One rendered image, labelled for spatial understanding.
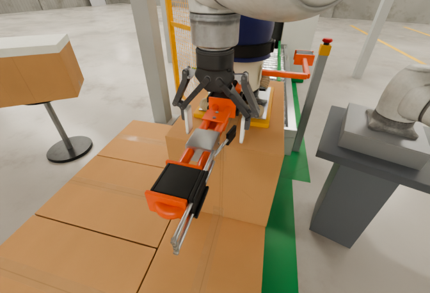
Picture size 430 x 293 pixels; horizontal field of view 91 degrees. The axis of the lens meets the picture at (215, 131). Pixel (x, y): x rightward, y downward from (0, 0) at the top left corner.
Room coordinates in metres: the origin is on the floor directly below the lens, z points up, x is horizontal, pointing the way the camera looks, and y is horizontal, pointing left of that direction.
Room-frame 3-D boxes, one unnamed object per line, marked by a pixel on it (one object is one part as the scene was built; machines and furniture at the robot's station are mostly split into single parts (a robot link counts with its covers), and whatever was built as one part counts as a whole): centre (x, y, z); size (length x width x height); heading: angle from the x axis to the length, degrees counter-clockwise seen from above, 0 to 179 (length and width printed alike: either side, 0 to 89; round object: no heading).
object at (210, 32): (0.42, 0.00, 1.31); 0.09 x 0.09 x 0.06
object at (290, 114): (2.23, -0.79, 0.50); 2.31 x 0.05 x 0.19; 166
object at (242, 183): (0.82, -0.10, 0.74); 0.60 x 0.40 x 0.40; 165
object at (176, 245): (0.29, 0.00, 1.07); 0.31 x 0.03 x 0.05; 164
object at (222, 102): (0.59, -0.03, 1.07); 0.10 x 0.08 x 0.06; 74
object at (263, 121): (0.80, -0.19, 0.97); 0.34 x 0.10 x 0.05; 164
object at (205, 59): (0.42, 0.00, 1.23); 0.08 x 0.07 x 0.09; 74
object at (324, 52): (1.61, -0.81, 0.50); 0.07 x 0.07 x 1.00; 76
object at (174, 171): (0.25, 0.07, 1.07); 0.08 x 0.07 x 0.05; 164
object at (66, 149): (1.61, 1.44, 0.31); 0.40 x 0.40 x 0.62
